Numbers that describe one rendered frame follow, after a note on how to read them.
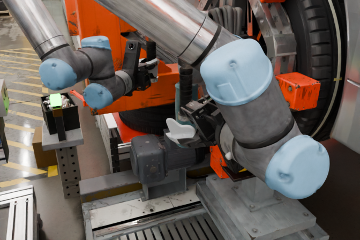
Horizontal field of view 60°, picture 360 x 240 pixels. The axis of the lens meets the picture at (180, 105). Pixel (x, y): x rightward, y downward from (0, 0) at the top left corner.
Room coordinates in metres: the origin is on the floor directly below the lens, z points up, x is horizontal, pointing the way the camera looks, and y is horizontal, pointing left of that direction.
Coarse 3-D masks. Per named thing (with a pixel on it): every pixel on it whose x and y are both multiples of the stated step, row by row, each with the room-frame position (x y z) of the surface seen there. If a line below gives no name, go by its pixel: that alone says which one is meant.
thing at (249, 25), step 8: (248, 0) 1.11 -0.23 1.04; (248, 8) 1.11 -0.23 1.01; (248, 16) 1.10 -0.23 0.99; (288, 16) 0.88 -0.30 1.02; (248, 24) 1.10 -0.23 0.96; (256, 24) 1.08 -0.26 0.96; (248, 32) 1.09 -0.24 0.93; (256, 32) 1.07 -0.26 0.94; (256, 40) 1.05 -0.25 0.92; (264, 40) 1.03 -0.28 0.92; (264, 48) 1.00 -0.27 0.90; (296, 56) 0.83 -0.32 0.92; (296, 64) 0.83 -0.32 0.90
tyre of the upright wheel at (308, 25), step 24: (288, 0) 0.88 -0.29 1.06; (312, 0) 0.83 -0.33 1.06; (336, 0) 0.86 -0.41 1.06; (312, 24) 0.80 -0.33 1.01; (312, 48) 0.78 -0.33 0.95; (336, 48) 0.79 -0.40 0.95; (312, 72) 0.77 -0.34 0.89; (336, 72) 0.78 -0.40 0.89; (336, 96) 0.78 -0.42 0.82; (312, 120) 0.78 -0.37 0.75
